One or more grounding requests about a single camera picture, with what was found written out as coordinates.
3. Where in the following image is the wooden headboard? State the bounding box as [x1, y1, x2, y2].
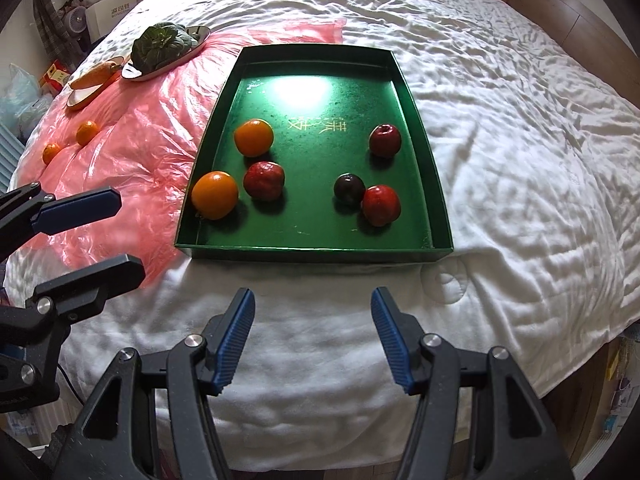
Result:
[497, 0, 640, 106]

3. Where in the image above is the white plate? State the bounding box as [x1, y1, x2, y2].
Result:
[121, 25, 212, 83]

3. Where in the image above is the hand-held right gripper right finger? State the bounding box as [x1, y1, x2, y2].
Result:
[370, 287, 576, 480]

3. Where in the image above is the white paper bag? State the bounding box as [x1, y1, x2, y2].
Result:
[85, 0, 137, 36]

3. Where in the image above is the plaid scarf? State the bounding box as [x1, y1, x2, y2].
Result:
[32, 0, 76, 68]

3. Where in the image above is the small white fan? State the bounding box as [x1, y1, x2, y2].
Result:
[62, 7, 91, 36]

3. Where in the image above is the dark purple plum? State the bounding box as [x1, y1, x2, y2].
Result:
[333, 173, 367, 206]

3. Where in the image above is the translucent plastic bag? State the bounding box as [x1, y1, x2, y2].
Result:
[0, 62, 44, 131]

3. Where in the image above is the green box tray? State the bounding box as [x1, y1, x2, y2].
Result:
[174, 44, 455, 265]

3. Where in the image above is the mottled red apple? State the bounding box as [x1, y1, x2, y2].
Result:
[243, 161, 286, 202]

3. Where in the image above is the carrot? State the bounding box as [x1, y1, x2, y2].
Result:
[70, 60, 125, 90]

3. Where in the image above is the leafy green vegetable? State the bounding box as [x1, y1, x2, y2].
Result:
[131, 23, 197, 75]

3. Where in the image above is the orange rimmed plate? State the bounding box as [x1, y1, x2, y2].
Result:
[66, 57, 126, 111]

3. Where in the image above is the light blue radiator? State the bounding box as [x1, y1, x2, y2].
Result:
[0, 122, 26, 191]

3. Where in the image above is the orange snack box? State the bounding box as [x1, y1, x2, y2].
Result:
[41, 60, 71, 94]

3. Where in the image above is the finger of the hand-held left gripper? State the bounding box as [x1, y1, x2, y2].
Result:
[25, 254, 147, 330]
[0, 181, 122, 261]

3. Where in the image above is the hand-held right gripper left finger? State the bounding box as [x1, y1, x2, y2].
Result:
[42, 287, 257, 480]

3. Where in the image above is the black cable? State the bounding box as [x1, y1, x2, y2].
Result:
[56, 366, 87, 407]

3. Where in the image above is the pink plastic sheet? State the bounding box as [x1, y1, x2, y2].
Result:
[10, 17, 348, 291]

